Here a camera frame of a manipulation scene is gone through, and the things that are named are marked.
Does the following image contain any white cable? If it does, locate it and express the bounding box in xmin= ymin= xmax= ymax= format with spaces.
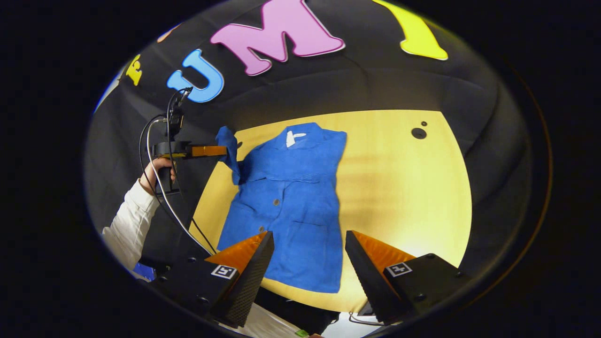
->
xmin=145 ymin=117 xmax=215 ymax=257

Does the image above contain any blue button-up shirt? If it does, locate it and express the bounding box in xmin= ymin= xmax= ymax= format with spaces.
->
xmin=215 ymin=122 xmax=348 ymax=294

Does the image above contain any black cable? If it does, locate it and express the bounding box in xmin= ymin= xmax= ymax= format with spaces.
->
xmin=139 ymin=87 xmax=218 ymax=256

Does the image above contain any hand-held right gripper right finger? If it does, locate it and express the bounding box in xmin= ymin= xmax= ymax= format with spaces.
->
xmin=345 ymin=230 xmax=471 ymax=326

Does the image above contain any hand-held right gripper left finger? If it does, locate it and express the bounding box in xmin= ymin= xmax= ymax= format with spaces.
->
xmin=150 ymin=230 xmax=276 ymax=328

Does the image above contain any person's white torso clothing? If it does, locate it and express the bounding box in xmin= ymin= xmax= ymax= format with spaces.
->
xmin=218 ymin=303 xmax=311 ymax=338

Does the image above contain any black backdrop cloth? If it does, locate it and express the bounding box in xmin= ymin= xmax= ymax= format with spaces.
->
xmin=85 ymin=0 xmax=533 ymax=287

